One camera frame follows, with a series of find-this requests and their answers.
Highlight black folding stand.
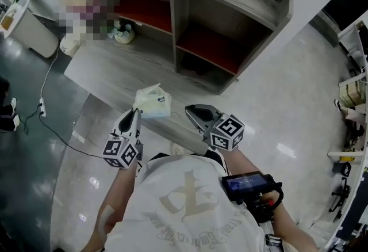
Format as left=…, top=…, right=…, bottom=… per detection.
left=329, top=177, right=351, bottom=222

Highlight woven basket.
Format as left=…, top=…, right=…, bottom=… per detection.
left=0, top=9, right=17, bottom=30

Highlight white soft tissues pack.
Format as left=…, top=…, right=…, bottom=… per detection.
left=132, top=82, right=173, bottom=120

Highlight person's right forearm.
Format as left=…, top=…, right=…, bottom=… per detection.
left=227, top=147, right=317, bottom=252

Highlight stack of beige boxes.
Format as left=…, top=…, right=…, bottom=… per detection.
left=339, top=81, right=363, bottom=108

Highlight person's black shorts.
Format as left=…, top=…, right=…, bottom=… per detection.
left=148, top=148, right=231, bottom=177

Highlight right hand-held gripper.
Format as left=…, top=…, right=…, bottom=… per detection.
left=185, top=104, right=246, bottom=151

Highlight white round table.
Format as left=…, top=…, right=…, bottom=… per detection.
left=0, top=0, right=60, bottom=58

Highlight black wrist-mounted screen device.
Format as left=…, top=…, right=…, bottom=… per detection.
left=221, top=171, right=284, bottom=224

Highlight white flower pot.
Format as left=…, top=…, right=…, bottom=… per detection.
left=108, top=19, right=136, bottom=44

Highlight person's white printed shirt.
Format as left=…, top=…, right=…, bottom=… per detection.
left=103, top=152, right=268, bottom=252

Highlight white power cable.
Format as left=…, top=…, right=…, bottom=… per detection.
left=40, top=46, right=60, bottom=99

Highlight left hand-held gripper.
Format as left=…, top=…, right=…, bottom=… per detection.
left=102, top=107, right=144, bottom=170

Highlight white cluttered work table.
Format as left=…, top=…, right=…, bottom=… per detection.
left=324, top=19, right=368, bottom=252

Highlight white lidded trash bin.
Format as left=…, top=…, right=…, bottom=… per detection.
left=59, top=35, right=81, bottom=58

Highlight person's left forearm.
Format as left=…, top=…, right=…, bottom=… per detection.
left=94, top=164, right=139, bottom=252

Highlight white power strip with cable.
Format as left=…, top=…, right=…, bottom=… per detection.
left=22, top=106, right=106, bottom=158

